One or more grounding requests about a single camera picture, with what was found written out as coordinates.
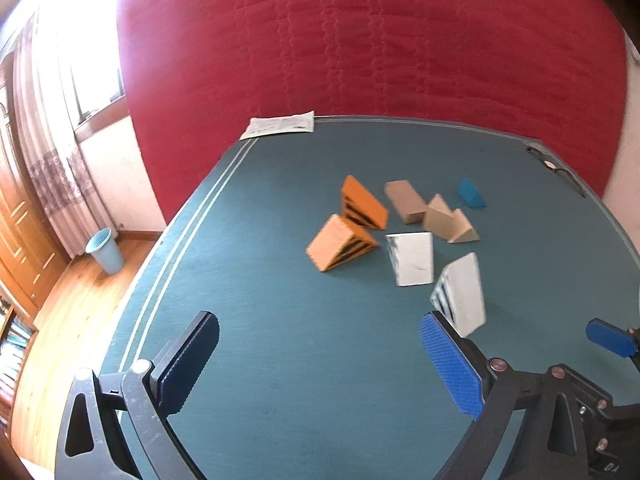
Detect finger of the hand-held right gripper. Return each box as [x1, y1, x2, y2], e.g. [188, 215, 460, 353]
[586, 317, 640, 359]
[582, 385, 640, 480]

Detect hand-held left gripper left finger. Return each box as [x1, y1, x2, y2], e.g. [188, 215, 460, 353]
[55, 310, 221, 480]

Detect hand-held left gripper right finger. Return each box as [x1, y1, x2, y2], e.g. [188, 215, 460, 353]
[420, 310, 601, 480]

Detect white striped wedge block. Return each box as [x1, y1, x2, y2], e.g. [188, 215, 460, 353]
[430, 252, 487, 338]
[385, 231, 434, 287]

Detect beige wooden triangle block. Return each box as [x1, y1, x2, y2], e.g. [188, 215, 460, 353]
[422, 193, 456, 241]
[446, 208, 481, 245]

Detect orange striped wedge block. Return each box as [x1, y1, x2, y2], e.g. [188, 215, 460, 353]
[341, 175, 390, 230]
[306, 213, 379, 273]

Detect beige rectangular wooden block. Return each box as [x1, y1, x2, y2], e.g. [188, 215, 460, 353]
[384, 179, 426, 224]

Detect light blue waste bin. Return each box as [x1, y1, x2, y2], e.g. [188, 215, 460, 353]
[85, 227, 124, 276]

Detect blue wedge block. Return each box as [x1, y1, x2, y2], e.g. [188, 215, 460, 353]
[457, 177, 487, 209]

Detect bookshelf with books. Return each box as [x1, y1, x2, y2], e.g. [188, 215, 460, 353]
[0, 295, 38, 411]

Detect black wristwatch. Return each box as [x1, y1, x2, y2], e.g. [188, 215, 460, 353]
[525, 144, 586, 198]

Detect wooden door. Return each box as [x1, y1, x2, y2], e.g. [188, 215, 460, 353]
[0, 50, 71, 321]

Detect patterned window curtain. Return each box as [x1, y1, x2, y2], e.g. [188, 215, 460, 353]
[10, 10, 118, 261]

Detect white paper sheet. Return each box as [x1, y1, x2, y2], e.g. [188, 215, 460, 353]
[239, 110, 316, 141]

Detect window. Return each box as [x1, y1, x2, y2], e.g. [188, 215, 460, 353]
[50, 0, 128, 131]

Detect red quilted blanket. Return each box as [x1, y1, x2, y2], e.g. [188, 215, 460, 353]
[116, 0, 628, 233]

